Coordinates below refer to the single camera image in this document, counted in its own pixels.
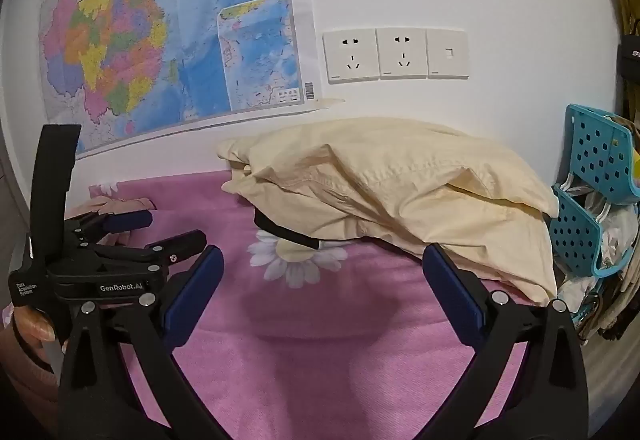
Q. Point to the person's left hand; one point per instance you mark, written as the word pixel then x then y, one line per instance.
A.
pixel 35 330

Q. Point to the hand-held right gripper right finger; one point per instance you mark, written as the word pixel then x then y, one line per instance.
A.
pixel 452 295

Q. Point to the cream yellow garment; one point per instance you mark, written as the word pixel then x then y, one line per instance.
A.
pixel 390 180

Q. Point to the white plastic bag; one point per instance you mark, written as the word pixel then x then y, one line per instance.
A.
pixel 617 230

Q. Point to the blue plastic stool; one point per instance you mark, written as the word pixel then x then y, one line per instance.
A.
pixel 597 149

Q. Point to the white wall socket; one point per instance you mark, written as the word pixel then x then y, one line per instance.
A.
pixel 401 53
pixel 350 55

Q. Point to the pink floral blanket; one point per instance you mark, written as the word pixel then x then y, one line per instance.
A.
pixel 310 360

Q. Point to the colourful wall map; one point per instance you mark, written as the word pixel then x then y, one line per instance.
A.
pixel 150 19

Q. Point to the mustard yellow hanging garment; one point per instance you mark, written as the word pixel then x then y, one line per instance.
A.
pixel 631 4

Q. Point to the blue perforated plastic basket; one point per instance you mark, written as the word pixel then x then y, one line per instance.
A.
pixel 575 232

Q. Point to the black bag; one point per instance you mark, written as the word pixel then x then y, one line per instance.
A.
pixel 631 54

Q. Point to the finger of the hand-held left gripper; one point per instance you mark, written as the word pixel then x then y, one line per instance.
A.
pixel 132 220
pixel 175 242

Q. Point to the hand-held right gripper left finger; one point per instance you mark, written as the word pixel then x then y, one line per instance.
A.
pixel 195 300

